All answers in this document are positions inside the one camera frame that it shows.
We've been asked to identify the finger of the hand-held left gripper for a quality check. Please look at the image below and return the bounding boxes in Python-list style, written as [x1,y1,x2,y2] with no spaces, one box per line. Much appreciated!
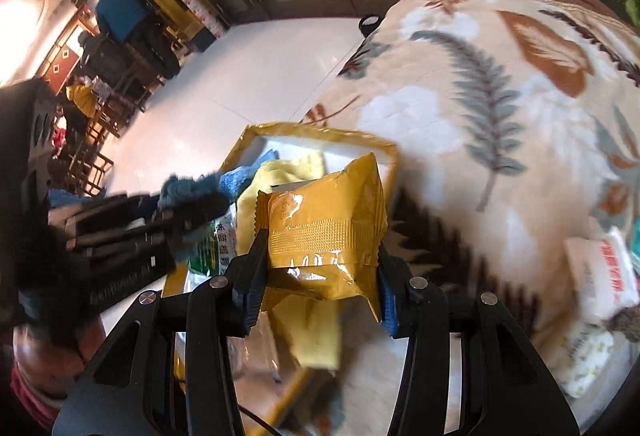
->
[50,193,166,237]
[90,198,233,262]

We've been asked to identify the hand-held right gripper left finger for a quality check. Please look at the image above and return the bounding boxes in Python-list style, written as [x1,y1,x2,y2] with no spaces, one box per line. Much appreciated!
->
[50,228,268,436]

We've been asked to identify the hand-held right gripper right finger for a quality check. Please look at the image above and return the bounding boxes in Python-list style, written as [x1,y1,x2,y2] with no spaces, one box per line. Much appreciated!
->
[377,241,581,436]

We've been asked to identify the grey-blue fuzzy sock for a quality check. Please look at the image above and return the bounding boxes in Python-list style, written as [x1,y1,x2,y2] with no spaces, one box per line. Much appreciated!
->
[159,171,226,262]

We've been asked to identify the green white packet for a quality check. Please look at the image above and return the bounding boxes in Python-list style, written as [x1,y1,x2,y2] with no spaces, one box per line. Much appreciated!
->
[187,211,238,277]

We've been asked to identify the blue fuzzy sock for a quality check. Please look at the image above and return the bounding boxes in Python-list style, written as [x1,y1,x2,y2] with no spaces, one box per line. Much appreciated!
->
[217,161,276,202]

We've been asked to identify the yellow snack packet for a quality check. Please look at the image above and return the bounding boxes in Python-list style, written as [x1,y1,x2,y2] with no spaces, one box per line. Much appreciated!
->
[254,152,390,322]

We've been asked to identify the yellow towel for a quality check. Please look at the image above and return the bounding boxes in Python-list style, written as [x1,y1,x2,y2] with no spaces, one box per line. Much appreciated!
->
[235,151,346,372]

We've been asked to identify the white foam box yellow tape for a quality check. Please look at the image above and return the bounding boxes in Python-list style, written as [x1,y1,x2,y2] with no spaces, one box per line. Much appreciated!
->
[162,121,401,436]

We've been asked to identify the lemon print tissue pack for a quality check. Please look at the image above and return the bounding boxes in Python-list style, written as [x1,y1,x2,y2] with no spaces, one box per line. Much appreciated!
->
[555,323,618,399]

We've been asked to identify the white wipes packet red print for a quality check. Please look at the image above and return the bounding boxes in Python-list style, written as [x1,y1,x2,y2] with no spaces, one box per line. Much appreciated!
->
[565,226,640,322]

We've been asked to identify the brown knit glove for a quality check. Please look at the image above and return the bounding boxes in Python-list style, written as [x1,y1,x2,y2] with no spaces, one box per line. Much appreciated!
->
[602,306,640,334]

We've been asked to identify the person's left forearm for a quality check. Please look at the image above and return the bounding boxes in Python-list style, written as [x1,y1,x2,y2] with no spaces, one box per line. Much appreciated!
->
[10,321,106,432]

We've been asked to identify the wooden chairs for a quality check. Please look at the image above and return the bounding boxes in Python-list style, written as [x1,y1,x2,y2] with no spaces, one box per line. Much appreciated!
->
[65,81,161,197]

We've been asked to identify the leaf print blanket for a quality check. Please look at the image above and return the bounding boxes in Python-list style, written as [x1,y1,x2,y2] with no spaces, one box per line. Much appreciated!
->
[295,0,640,436]

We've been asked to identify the stack of printed boxes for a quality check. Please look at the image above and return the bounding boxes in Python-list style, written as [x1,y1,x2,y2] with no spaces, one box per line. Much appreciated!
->
[162,0,226,39]

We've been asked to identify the black cable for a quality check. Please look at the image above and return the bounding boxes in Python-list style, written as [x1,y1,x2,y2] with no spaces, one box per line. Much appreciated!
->
[235,403,281,436]

